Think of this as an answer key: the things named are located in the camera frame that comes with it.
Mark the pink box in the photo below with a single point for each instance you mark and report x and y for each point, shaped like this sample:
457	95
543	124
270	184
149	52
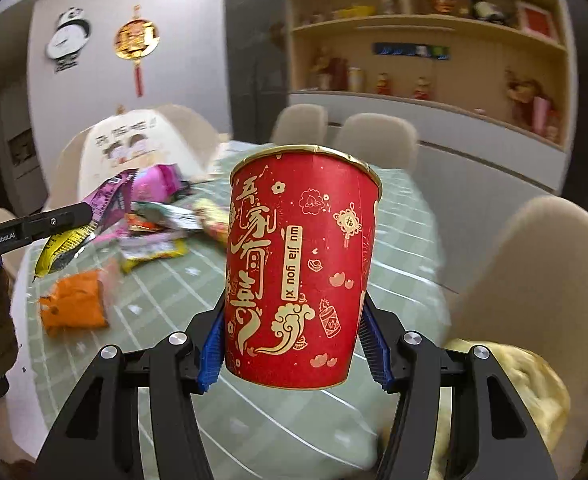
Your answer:
154	182

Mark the dark grey tall cabinet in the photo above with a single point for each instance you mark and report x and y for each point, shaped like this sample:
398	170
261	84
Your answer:
254	50

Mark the white printed bag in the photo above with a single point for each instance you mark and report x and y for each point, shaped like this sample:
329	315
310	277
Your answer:
124	135

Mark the large doll figurine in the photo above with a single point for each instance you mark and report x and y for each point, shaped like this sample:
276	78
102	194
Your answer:
521	95

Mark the yellow red snack packet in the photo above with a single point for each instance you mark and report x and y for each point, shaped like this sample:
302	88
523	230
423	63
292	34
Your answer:
214	222

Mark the yellow white snack packet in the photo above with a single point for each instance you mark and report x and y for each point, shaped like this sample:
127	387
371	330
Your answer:
161	255

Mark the red paper cup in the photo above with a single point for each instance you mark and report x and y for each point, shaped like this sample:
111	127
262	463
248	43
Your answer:
299	260

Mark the red gold figurine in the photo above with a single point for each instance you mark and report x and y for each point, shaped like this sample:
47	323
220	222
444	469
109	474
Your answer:
329	67

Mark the purple snack wrapper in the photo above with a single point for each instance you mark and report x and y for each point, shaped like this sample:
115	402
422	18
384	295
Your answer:
109	200

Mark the yellow plastic bag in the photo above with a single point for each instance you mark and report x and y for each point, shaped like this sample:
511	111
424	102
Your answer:
523	375

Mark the orange snack packet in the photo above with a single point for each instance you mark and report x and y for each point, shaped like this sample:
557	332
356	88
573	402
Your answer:
74	305

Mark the yellow bowl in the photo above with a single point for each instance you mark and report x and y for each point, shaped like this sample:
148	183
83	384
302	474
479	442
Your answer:
353	12

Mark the small red figurine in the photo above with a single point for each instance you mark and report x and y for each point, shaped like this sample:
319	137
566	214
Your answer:
422	88
383	84

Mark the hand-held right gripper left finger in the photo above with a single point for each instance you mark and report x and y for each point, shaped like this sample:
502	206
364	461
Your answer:
211	360

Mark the beige cup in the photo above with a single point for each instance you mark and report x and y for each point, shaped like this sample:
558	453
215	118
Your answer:
356	80

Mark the pink white snack packet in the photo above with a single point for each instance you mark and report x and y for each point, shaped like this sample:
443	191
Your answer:
141	246

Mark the wooden wall shelf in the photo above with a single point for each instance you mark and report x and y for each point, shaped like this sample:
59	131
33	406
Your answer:
473	65

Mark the red gold knot ornament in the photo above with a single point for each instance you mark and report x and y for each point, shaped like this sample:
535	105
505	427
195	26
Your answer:
136	40

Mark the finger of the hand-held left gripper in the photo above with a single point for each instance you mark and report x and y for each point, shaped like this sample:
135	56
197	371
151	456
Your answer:
69	257
59	220

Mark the white sideboard cabinet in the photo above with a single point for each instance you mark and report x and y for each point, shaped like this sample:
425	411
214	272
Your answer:
473	160

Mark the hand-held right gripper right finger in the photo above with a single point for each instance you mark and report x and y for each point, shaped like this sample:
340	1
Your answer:
373	355

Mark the black white plush toy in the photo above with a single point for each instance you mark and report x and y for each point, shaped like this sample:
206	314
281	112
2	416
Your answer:
488	11

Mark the pink cup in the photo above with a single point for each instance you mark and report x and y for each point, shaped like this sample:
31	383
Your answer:
542	115

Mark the red framed picture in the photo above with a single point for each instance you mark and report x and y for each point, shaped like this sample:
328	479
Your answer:
536	20

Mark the panda wall clock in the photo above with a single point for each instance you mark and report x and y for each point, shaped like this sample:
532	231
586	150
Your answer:
71	35

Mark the blue sign strip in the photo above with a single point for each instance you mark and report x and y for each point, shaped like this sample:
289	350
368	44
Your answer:
408	50

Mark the green checked tablecloth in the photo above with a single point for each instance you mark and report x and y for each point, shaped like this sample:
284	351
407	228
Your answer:
174	300

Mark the yellow black snack wrapper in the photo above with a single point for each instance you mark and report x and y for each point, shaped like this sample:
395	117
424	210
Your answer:
48	257

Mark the green silver snack packet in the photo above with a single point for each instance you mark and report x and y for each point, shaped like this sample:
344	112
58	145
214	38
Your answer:
174	215

